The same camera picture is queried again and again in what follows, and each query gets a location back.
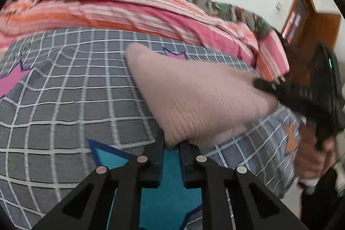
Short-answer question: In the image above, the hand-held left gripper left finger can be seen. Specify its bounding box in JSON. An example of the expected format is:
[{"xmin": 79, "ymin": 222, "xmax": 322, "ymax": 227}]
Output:
[{"xmin": 32, "ymin": 129, "xmax": 165, "ymax": 230}]

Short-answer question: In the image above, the person's right forearm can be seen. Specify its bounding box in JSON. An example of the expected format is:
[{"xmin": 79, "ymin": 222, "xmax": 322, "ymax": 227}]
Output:
[{"xmin": 298, "ymin": 163, "xmax": 345, "ymax": 230}]

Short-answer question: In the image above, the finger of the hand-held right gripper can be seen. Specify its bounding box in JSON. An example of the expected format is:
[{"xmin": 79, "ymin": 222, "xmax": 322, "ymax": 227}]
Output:
[{"xmin": 253, "ymin": 76, "xmax": 320, "ymax": 119}]

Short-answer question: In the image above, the brown wooden door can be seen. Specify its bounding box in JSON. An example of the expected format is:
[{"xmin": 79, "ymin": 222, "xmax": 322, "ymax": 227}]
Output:
[{"xmin": 280, "ymin": 0, "xmax": 343, "ymax": 85}]

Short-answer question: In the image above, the pink knit garment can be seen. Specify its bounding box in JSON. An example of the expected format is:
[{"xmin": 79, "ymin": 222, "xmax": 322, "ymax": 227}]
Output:
[{"xmin": 124, "ymin": 43, "xmax": 280, "ymax": 150}]

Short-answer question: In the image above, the grey checked star blanket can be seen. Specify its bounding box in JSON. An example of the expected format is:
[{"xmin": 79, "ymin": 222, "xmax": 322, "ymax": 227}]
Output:
[{"xmin": 0, "ymin": 28, "xmax": 303, "ymax": 230}]

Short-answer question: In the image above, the person's right hand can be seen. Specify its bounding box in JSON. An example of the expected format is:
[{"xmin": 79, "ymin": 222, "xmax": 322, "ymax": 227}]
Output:
[{"xmin": 295, "ymin": 122, "xmax": 337, "ymax": 182}]

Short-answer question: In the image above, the multicolour patterned blanket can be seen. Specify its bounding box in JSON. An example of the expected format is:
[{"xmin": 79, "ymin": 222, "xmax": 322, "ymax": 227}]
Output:
[{"xmin": 151, "ymin": 0, "xmax": 279, "ymax": 34}]

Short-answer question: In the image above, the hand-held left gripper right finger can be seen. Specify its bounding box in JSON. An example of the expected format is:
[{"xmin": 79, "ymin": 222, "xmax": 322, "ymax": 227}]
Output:
[{"xmin": 179, "ymin": 142, "xmax": 310, "ymax": 230}]

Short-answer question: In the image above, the pink orange striped quilt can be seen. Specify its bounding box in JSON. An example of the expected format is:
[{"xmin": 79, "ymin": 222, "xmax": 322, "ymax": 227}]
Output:
[{"xmin": 0, "ymin": 0, "xmax": 290, "ymax": 83}]

